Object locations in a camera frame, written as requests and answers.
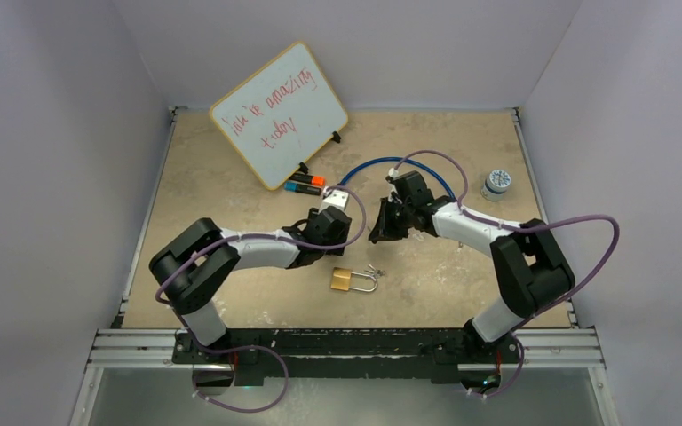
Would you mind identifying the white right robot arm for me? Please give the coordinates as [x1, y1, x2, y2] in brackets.
[369, 170, 575, 361]

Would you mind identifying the aluminium frame rail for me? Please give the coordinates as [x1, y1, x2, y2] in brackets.
[86, 328, 193, 369]

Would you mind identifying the white dry-erase board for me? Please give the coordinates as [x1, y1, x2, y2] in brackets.
[209, 41, 349, 190]

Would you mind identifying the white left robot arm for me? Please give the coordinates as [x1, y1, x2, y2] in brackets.
[148, 207, 352, 363]

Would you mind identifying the orange-capped black marker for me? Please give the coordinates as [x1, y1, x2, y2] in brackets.
[289, 172, 326, 186]

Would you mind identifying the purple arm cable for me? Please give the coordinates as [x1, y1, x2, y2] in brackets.
[154, 185, 368, 413]
[389, 149, 621, 401]

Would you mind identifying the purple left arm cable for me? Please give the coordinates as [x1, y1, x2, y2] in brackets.
[154, 185, 368, 413]

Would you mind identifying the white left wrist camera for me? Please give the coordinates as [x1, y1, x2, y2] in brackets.
[319, 187, 350, 212]

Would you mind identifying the brass padlock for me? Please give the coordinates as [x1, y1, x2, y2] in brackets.
[329, 267, 378, 293]

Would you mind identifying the silver key bunch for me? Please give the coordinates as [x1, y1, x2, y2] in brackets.
[365, 264, 386, 278]

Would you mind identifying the blue cable lock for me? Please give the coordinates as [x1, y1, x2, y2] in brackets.
[338, 156, 456, 198]

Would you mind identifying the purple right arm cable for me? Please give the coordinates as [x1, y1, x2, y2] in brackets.
[389, 149, 621, 401]

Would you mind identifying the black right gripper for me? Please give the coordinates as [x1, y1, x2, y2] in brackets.
[371, 197, 415, 242]

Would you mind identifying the blue-capped black marker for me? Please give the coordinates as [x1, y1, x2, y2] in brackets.
[283, 181, 322, 196]

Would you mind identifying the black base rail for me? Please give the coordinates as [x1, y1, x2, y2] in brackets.
[171, 327, 519, 388]

